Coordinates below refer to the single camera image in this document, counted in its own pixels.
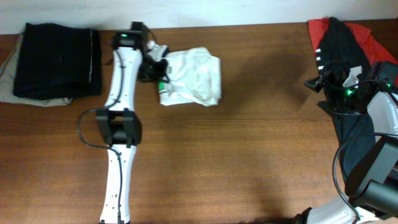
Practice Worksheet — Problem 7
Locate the white graphic t-shirt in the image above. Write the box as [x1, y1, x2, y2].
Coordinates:
[147, 40, 221, 106]

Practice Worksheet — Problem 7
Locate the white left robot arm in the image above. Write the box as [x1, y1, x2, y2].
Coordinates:
[96, 30, 166, 223]

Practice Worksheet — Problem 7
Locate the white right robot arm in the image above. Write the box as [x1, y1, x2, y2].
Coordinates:
[294, 70, 397, 223]

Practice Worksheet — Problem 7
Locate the red and black garment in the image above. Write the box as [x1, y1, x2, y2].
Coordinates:
[305, 17, 397, 179]

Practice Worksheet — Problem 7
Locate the folded black garment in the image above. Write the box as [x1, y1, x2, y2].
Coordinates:
[13, 23, 103, 100]

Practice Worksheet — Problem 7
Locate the folded beige garment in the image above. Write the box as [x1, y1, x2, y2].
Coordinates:
[1, 34, 73, 107]

